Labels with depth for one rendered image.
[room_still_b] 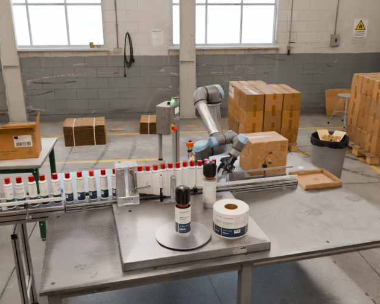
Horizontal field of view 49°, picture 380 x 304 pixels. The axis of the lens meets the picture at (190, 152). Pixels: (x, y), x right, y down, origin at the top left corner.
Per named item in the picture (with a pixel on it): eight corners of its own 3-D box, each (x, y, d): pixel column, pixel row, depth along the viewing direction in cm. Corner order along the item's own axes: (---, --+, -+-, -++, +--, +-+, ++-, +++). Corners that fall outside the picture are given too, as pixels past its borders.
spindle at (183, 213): (177, 239, 227) (176, 190, 218) (173, 230, 236) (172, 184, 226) (192, 236, 229) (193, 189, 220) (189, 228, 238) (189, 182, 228)
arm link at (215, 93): (205, 154, 328) (199, 85, 312) (222, 151, 334) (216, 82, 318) (212, 158, 318) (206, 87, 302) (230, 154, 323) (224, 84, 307)
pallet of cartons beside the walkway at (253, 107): (298, 152, 627) (303, 93, 597) (243, 155, 616) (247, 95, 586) (272, 129, 739) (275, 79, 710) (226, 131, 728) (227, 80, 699)
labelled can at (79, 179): (78, 202, 272) (75, 173, 265) (77, 199, 277) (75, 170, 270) (85, 201, 273) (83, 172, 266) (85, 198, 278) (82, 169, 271)
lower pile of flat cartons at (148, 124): (139, 134, 714) (139, 122, 707) (140, 125, 764) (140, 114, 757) (177, 133, 717) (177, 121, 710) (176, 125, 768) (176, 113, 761)
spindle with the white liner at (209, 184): (204, 209, 263) (204, 164, 253) (200, 202, 271) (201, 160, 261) (218, 207, 265) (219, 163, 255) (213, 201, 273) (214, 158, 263)
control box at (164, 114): (156, 133, 278) (155, 105, 271) (166, 126, 293) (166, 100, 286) (170, 135, 274) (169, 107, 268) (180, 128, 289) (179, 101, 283)
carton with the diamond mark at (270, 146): (250, 176, 321) (251, 142, 312) (238, 165, 343) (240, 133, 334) (285, 172, 328) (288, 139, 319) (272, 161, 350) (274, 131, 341)
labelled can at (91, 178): (89, 201, 274) (87, 172, 267) (89, 198, 278) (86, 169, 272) (98, 200, 275) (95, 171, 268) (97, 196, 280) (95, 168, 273)
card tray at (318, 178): (304, 190, 302) (305, 185, 300) (288, 177, 325) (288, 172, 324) (341, 186, 309) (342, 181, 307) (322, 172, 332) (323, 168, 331)
